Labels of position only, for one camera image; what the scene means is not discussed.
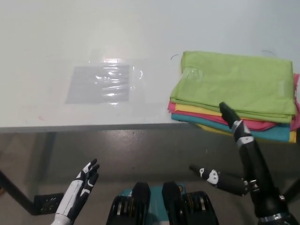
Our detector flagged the black perforated foot plate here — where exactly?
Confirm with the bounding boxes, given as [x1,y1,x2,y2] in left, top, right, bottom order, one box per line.
[33,192,65,216]

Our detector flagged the black slanted metal bar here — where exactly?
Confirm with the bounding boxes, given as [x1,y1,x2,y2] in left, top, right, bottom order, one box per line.
[0,168,36,215]
[282,179,300,205]

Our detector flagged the clear plastic sheet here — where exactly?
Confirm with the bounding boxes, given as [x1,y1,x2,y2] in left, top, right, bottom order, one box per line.
[64,58,144,106]

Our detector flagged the teal microfibre cloth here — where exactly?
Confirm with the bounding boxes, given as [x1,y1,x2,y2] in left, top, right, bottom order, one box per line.
[171,112,292,143]

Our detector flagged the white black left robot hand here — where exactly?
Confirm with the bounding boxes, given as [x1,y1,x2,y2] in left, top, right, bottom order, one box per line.
[55,158,101,218]

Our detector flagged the green microfibre cloth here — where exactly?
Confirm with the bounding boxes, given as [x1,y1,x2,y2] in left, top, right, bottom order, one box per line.
[169,51,297,124]

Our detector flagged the small-showing yellow microfibre cloth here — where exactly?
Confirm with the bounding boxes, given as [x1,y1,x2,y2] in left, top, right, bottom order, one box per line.
[174,104,223,118]

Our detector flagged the black teal robot torso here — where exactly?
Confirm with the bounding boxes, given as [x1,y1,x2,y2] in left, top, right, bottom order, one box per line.
[105,181,220,225]

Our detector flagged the whitish clear tape piece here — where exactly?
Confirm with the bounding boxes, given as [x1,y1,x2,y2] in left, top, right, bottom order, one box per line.
[183,67,204,82]

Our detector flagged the grey metal table leg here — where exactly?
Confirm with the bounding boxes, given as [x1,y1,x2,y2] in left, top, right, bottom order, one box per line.
[40,132,57,179]

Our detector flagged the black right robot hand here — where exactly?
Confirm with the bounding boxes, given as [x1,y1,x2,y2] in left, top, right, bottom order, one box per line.
[189,102,288,218]

